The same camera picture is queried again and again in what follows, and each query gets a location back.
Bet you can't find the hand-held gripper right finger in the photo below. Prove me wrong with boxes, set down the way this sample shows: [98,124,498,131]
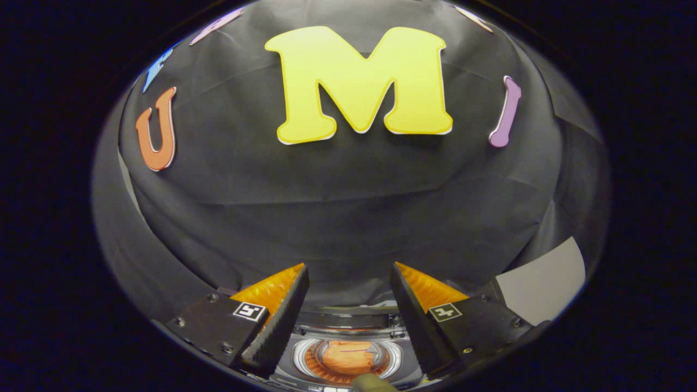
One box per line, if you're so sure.
[390,261,537,380]

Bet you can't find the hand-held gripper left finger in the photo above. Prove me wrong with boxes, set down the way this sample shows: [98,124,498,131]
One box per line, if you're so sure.
[163,264,310,379]

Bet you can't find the grey washing machine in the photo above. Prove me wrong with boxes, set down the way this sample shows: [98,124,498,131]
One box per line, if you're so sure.
[272,302,425,390]

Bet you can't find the dark washing machine lid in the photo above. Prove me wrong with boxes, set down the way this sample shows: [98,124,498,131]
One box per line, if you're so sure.
[302,297,401,328]

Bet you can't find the orange shirt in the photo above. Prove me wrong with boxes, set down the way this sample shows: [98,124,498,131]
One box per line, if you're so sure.
[322,341,376,375]

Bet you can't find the black backdrop cloth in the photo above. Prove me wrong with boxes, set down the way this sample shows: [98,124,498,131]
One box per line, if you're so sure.
[91,0,610,322]

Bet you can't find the beige cabinet with grey top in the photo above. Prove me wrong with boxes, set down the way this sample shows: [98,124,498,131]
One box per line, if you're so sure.
[496,237,586,326]

